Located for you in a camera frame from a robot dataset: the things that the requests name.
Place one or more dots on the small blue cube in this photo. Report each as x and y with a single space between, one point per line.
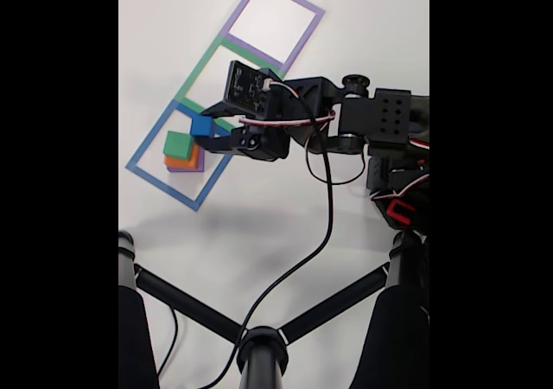
201 126

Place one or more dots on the large purple cube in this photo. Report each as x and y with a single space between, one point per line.
201 162

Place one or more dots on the green cube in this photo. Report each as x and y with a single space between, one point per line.
177 143

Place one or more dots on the orange cube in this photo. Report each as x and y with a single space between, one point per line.
181 161

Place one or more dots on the red table clamp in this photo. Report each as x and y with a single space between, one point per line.
396 209

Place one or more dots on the black tripod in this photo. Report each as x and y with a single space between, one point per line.
261 363

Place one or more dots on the green square frame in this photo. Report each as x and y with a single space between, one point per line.
199 68

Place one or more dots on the purple square frame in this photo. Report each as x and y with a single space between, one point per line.
252 51

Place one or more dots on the blue square frame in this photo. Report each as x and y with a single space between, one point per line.
151 147

